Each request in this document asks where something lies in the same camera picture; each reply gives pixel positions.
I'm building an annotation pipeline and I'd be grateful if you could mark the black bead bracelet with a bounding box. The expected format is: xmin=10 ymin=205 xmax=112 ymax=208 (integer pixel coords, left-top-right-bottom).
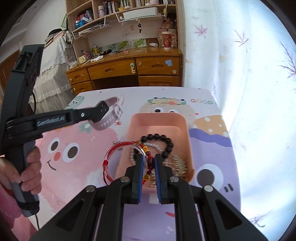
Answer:
xmin=140 ymin=133 xmax=174 ymax=160

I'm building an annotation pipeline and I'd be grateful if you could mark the wooden bookshelf hutch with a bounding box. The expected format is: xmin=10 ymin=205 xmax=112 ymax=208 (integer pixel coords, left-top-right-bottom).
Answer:
xmin=65 ymin=1 xmax=177 ymax=58

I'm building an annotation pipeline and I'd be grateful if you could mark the white lace covered furniture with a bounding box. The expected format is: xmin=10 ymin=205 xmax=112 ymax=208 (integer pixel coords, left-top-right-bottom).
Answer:
xmin=29 ymin=31 xmax=78 ymax=113

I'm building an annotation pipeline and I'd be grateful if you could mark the gold chain necklace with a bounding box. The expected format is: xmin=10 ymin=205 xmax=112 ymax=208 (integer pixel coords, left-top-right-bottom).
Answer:
xmin=162 ymin=154 xmax=188 ymax=180

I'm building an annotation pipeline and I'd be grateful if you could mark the floral white curtain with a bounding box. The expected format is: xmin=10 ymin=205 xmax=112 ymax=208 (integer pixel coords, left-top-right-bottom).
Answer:
xmin=178 ymin=1 xmax=295 ymax=240

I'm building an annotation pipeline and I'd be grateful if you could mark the cartoon printed table mat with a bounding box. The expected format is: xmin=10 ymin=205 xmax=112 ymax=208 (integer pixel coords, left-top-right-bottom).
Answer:
xmin=34 ymin=86 xmax=242 ymax=241

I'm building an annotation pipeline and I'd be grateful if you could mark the person's left hand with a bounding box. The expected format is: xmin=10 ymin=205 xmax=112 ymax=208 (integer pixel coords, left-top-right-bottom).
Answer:
xmin=1 ymin=147 xmax=42 ymax=195

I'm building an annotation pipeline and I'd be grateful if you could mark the brown wooden door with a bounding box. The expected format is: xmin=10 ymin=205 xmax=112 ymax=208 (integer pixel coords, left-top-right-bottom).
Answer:
xmin=0 ymin=50 xmax=20 ymax=92

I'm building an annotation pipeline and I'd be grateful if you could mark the pink sleeve forearm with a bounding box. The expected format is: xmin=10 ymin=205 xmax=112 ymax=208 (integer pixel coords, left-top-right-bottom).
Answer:
xmin=0 ymin=185 xmax=33 ymax=241

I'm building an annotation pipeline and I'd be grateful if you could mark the pink plastic tray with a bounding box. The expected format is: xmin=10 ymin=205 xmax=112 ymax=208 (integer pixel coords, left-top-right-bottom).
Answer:
xmin=115 ymin=113 xmax=195 ymax=194

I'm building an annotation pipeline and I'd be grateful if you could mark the beige smart watch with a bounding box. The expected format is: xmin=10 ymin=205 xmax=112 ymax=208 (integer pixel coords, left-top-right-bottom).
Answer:
xmin=88 ymin=94 xmax=125 ymax=131

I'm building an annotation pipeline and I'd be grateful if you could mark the red string bracelet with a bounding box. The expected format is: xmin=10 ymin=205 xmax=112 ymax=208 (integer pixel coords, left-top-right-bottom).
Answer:
xmin=102 ymin=139 xmax=155 ymax=186

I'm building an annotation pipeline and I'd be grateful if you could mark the wooden desk with drawers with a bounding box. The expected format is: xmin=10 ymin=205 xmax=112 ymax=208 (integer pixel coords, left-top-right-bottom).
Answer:
xmin=66 ymin=47 xmax=182 ymax=95

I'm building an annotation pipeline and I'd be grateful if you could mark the white pearl bracelet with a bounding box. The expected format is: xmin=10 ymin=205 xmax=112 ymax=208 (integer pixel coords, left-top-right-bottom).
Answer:
xmin=129 ymin=142 xmax=170 ymax=188

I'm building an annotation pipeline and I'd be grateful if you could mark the red paper cup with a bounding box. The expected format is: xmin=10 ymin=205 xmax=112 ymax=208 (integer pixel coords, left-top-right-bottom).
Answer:
xmin=162 ymin=31 xmax=172 ymax=49

